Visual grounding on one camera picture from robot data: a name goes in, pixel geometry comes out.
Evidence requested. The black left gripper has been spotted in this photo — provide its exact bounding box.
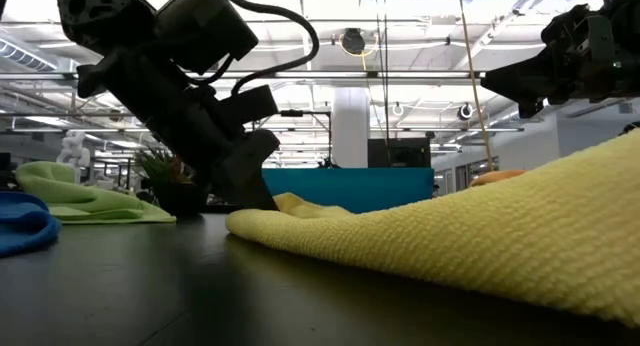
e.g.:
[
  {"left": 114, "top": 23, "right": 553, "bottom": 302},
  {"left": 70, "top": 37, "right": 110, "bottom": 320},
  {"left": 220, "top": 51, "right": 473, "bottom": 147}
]
[{"left": 76, "top": 48, "right": 281, "bottom": 212}]

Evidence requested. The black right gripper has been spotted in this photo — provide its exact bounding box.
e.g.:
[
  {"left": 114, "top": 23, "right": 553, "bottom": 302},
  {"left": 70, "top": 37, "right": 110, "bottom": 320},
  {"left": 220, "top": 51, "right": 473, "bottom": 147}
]
[{"left": 480, "top": 10, "right": 640, "bottom": 120}]

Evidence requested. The orange microfiber towel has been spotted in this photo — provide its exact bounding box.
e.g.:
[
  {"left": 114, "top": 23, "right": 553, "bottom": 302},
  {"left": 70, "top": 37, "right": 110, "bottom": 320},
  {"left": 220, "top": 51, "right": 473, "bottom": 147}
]
[{"left": 468, "top": 168, "right": 528, "bottom": 189}]

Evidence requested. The green microfiber towel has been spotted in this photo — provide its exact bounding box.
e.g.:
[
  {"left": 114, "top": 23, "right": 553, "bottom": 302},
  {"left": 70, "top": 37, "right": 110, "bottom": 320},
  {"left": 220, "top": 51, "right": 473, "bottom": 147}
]
[{"left": 13, "top": 160, "right": 178, "bottom": 225}]

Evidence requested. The yellow microfiber towel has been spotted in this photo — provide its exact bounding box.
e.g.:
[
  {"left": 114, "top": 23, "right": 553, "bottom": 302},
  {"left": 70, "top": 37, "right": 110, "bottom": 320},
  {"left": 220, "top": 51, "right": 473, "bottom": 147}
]
[{"left": 224, "top": 129, "right": 640, "bottom": 328}]

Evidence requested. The blue microfiber towel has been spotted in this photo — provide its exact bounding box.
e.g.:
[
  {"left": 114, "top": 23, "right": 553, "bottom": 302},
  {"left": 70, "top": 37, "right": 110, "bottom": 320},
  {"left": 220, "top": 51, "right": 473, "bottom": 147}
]
[{"left": 0, "top": 190, "right": 64, "bottom": 259}]

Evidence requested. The potted succulent plant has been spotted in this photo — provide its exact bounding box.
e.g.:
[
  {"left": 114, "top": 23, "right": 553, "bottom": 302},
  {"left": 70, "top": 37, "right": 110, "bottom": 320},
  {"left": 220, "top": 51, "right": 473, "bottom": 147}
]
[{"left": 133, "top": 146, "right": 210, "bottom": 218}]

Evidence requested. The teal plastic bin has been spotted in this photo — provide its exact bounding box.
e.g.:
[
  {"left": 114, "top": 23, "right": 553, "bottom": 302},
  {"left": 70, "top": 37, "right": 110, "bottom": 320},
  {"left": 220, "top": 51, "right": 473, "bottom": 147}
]
[{"left": 261, "top": 166, "right": 435, "bottom": 215}]

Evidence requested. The white round column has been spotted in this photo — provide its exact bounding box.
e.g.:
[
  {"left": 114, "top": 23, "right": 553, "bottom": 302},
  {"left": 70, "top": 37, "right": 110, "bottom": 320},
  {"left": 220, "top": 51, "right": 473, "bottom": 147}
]
[{"left": 331, "top": 87, "right": 372, "bottom": 169}]

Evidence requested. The black rectangular panel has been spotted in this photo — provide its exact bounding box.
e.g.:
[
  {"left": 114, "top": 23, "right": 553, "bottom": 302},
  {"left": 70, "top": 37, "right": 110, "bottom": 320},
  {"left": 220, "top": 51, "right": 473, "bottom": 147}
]
[{"left": 367, "top": 137, "right": 433, "bottom": 169}]

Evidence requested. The white robot figure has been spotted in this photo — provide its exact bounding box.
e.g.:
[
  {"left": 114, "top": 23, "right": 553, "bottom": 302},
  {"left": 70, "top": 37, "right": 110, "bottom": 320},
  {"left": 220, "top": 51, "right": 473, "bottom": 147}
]
[{"left": 55, "top": 129, "right": 92, "bottom": 185}]

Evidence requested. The yellow cable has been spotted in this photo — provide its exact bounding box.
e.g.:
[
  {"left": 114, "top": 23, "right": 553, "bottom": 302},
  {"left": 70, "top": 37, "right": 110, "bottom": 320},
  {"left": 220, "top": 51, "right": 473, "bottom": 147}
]
[{"left": 456, "top": 0, "right": 495, "bottom": 173}]

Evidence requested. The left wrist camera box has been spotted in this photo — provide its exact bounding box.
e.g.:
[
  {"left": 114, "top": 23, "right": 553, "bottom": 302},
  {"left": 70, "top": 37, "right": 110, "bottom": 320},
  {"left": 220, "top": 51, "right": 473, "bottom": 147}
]
[{"left": 218, "top": 84, "right": 280, "bottom": 126}]

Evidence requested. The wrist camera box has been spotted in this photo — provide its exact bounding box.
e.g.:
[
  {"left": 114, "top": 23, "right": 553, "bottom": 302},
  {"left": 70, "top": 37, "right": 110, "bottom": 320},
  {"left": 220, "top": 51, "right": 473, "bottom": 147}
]
[
  {"left": 540, "top": 4, "right": 591, "bottom": 50},
  {"left": 218, "top": 84, "right": 280, "bottom": 126}
]

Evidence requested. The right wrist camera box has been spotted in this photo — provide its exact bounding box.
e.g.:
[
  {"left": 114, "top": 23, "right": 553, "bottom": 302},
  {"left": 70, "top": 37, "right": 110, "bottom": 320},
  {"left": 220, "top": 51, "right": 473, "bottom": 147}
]
[{"left": 540, "top": 4, "right": 591, "bottom": 50}]

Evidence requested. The black metal frame stand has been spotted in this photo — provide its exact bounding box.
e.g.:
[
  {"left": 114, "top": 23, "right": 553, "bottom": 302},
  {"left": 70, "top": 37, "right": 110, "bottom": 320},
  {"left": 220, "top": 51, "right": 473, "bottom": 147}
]
[{"left": 278, "top": 109, "right": 333, "bottom": 168}]

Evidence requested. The black hanging cable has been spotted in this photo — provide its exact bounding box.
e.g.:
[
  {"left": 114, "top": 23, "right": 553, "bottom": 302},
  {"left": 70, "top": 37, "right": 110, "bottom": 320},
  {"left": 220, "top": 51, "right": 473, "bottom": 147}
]
[{"left": 374, "top": 0, "right": 392, "bottom": 168}]

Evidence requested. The black ceiling cable reel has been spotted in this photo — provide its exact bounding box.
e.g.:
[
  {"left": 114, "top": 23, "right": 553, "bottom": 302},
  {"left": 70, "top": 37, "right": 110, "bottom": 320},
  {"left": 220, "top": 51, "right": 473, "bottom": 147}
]
[{"left": 338, "top": 27, "right": 370, "bottom": 57}]

